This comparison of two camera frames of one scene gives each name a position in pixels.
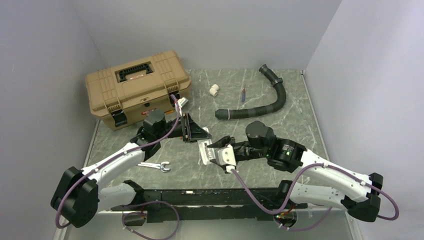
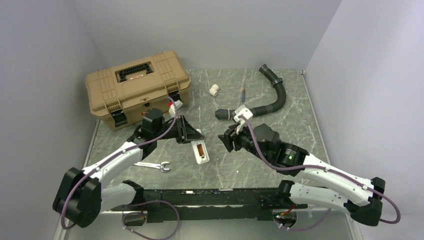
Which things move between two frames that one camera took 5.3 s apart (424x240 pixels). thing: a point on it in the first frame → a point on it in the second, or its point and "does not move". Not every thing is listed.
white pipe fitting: (214, 89) does not move
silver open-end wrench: (161, 166) does not move
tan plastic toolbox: (123, 95) does not move
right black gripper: (221, 143) → (227, 138)
